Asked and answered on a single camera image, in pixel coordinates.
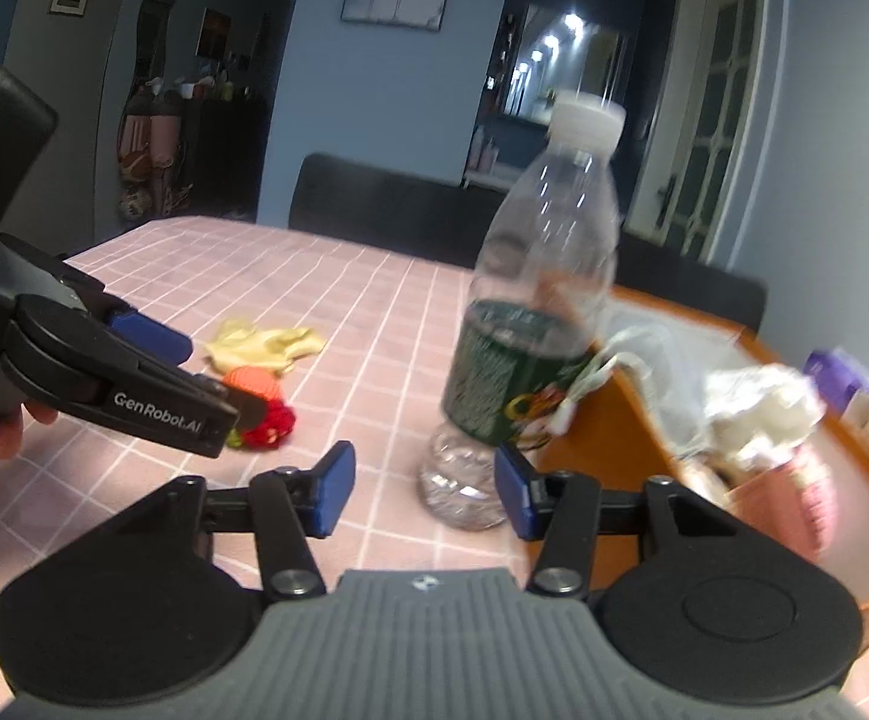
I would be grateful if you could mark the orange storage box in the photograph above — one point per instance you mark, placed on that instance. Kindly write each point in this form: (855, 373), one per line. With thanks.
(614, 420)

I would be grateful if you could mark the wall mirror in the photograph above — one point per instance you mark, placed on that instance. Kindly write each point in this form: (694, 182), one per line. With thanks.
(569, 60)

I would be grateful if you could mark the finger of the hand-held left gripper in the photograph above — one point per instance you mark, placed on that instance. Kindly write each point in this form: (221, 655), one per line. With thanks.
(149, 337)
(253, 403)

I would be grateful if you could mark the dark cabinet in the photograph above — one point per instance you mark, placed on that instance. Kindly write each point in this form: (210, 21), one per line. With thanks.
(228, 157)

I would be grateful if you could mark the purple box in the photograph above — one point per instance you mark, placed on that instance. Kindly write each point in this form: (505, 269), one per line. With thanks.
(843, 390)

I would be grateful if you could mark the red and orange crochet toy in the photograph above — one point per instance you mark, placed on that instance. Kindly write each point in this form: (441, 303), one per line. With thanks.
(277, 424)

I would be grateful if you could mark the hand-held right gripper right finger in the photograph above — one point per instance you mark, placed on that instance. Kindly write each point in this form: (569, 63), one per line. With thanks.
(513, 491)

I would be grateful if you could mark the clear plastic water bottle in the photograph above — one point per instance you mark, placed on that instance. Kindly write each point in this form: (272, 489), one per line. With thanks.
(509, 360)

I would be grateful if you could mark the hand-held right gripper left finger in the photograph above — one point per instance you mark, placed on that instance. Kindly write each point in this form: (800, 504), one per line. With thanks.
(337, 487)

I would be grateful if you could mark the pink hanging organizer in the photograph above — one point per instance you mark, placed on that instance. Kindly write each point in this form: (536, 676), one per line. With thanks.
(151, 157)

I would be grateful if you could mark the white crochet cloth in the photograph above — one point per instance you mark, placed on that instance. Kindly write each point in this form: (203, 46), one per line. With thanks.
(764, 409)

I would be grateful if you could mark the yellow cloth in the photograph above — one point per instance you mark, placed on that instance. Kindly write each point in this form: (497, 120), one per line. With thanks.
(269, 345)

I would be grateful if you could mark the pink checkered tablecloth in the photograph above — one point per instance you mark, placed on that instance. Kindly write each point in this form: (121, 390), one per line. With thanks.
(374, 330)

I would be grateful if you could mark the pink and white crochet pouch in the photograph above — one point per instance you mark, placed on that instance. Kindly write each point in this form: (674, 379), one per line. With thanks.
(787, 495)

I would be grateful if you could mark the dark wall picture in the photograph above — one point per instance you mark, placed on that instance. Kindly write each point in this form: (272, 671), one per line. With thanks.
(214, 34)

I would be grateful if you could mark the glass pane door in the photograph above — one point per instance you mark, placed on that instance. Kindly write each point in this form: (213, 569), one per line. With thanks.
(712, 120)

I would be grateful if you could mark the black chair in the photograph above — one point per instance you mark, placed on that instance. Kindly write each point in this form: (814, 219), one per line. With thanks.
(389, 202)
(697, 281)

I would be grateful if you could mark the pink bottle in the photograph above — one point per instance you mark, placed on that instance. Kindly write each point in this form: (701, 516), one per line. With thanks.
(479, 150)
(491, 156)

